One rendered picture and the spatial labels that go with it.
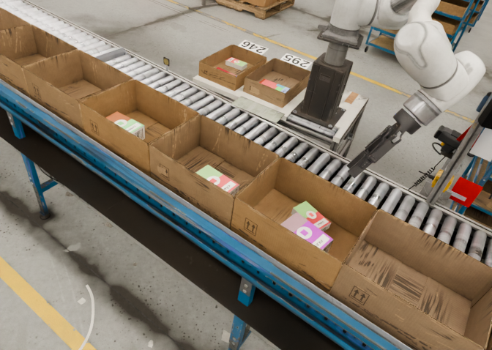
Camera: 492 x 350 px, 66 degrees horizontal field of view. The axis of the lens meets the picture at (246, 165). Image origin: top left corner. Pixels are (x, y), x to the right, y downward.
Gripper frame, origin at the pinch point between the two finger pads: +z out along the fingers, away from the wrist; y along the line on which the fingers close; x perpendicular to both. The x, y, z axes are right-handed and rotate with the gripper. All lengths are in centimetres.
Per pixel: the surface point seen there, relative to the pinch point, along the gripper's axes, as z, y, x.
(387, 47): -64, 423, -24
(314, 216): 27.0, 15.3, -7.5
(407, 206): 8, 59, -45
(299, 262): 33.6, -7.8, -8.7
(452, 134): -27, 59, -33
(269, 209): 37.5, 16.7, 5.4
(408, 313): 16.2, -20.8, -33.9
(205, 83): 48, 117, 72
